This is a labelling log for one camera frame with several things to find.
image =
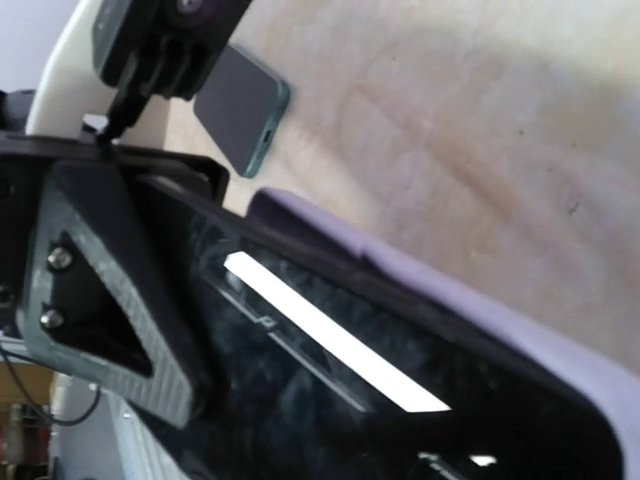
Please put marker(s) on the black smartphone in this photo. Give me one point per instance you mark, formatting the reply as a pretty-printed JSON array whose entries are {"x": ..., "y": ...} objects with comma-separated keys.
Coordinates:
[{"x": 324, "y": 369}]

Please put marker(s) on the green edged smartphone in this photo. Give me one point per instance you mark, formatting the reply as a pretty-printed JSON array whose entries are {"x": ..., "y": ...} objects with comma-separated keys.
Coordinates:
[{"x": 240, "y": 107}]

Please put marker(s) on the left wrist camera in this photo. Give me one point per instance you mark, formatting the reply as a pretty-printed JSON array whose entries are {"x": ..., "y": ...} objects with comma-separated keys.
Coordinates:
[{"x": 165, "y": 48}]

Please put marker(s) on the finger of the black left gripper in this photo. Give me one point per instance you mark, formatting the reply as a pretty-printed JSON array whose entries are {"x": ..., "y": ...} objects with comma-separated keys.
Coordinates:
[{"x": 97, "y": 305}]

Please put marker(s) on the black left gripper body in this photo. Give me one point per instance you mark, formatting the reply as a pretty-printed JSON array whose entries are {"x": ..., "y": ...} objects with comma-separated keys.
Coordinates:
[{"x": 27, "y": 161}]

